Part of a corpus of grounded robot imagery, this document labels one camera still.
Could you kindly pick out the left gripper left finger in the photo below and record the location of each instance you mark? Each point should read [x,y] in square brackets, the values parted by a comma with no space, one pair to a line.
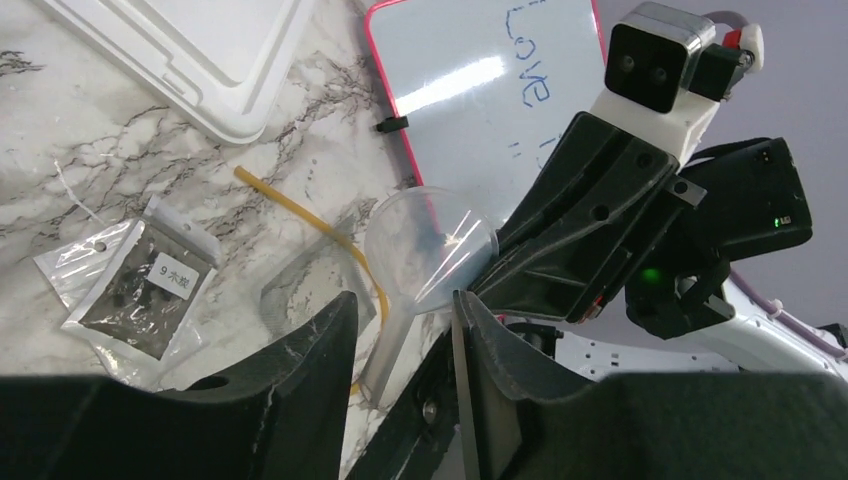
[277,414]

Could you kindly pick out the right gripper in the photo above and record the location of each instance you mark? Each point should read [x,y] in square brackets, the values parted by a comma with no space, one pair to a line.
[585,222]

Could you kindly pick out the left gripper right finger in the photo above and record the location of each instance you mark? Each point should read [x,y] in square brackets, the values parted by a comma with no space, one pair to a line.
[523,416]

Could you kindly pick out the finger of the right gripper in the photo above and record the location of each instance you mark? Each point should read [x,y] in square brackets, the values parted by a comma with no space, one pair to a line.
[412,440]

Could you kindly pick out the clear plastic funnel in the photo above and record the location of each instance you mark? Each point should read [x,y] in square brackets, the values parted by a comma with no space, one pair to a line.
[421,245]

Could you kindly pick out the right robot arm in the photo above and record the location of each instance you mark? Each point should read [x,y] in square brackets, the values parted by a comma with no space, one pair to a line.
[762,336]

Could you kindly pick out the pink framed whiteboard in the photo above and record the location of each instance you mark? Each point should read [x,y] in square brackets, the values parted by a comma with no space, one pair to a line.
[487,87]

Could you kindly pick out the black whiteboard clip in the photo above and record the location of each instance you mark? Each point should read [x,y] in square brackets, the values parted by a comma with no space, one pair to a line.
[392,124]

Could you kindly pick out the white plastic lid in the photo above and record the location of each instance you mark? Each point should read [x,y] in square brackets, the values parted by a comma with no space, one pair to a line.
[220,63]

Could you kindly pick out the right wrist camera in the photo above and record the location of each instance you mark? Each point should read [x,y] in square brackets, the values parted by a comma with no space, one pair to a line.
[668,71]

